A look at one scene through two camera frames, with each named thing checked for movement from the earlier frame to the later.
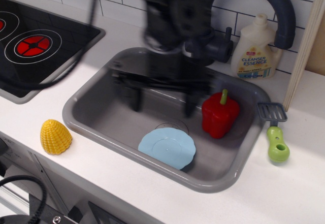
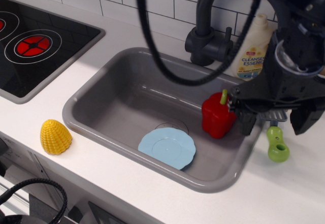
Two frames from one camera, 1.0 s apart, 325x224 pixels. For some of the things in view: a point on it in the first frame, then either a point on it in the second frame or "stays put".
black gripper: x=195 y=75 to x=279 y=88
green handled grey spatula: x=275 y=112 stays put
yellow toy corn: x=55 y=137 stays put
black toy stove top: x=38 y=46 stays put
